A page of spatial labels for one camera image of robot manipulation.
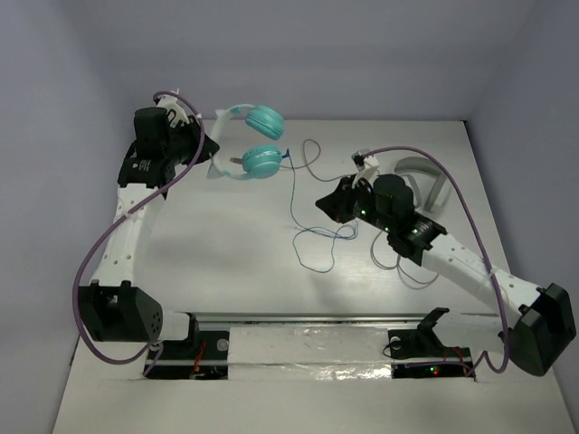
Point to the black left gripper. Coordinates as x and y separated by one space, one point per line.
192 142

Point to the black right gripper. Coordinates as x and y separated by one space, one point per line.
336 204

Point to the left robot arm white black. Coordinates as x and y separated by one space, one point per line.
113 307

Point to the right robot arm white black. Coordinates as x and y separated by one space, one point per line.
533 325

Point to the grey white headphones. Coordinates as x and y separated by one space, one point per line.
431 186

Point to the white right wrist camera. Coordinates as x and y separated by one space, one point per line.
367 166

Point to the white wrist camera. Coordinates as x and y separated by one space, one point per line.
367 166
174 106

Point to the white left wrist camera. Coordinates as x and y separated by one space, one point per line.
174 106

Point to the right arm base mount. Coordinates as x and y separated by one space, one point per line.
418 353

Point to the aluminium rail frame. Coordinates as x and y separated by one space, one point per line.
302 319

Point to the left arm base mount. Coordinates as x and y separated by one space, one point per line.
202 355

